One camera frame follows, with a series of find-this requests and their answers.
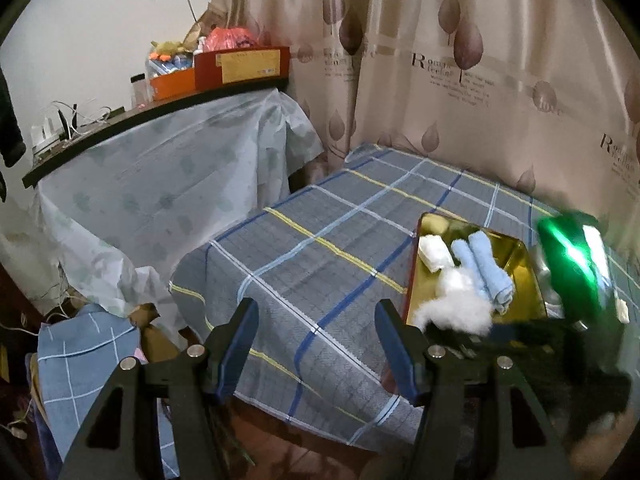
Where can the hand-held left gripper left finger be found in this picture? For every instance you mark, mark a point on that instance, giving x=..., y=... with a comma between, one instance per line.
x=235, y=360

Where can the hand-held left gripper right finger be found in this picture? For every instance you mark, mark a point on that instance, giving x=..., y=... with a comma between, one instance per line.
x=400, y=360

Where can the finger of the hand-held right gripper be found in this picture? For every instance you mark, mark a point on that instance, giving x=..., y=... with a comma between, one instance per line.
x=535, y=335

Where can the gold metal tin box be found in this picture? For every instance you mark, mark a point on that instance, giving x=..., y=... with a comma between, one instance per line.
x=520, y=270

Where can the white cotton wad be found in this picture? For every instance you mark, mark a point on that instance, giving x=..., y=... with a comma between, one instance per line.
x=460, y=305

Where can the small white object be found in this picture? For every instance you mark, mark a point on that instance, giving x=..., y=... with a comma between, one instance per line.
x=622, y=311

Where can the light blue rolled towel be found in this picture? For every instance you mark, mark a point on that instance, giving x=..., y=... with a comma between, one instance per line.
x=482, y=265

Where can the cream folded cloth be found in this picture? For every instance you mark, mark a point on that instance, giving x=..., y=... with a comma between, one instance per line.
x=435, y=255

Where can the blue plaid bedsheet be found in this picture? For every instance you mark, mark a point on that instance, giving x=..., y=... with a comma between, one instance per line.
x=310, y=270

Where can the blue plaid cloth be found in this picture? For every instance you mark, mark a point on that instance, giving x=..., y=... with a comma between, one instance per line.
x=75, y=370

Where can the pale translucent dust cover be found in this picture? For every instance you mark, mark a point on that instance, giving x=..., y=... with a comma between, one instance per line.
x=150, y=185

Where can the beige leaf print curtain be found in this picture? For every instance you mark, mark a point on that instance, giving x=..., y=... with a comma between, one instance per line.
x=400, y=85

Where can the dark wooden shelf board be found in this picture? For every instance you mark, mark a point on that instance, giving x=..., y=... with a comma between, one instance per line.
x=100, y=132

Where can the orange cardboard box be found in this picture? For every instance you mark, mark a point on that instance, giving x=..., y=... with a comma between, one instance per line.
x=172, y=85

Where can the clear jar with dark lid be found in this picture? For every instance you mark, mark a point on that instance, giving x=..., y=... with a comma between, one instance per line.
x=138, y=92

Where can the red cardboard box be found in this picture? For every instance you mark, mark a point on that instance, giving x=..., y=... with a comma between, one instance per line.
x=240, y=67

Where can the red plastic bag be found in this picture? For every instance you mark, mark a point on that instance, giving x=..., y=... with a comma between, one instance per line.
x=227, y=39

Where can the dark hanging cloth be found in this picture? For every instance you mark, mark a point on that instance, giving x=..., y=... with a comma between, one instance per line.
x=10, y=130

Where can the brown paper bag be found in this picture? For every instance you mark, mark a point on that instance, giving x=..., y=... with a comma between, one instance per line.
x=220, y=12

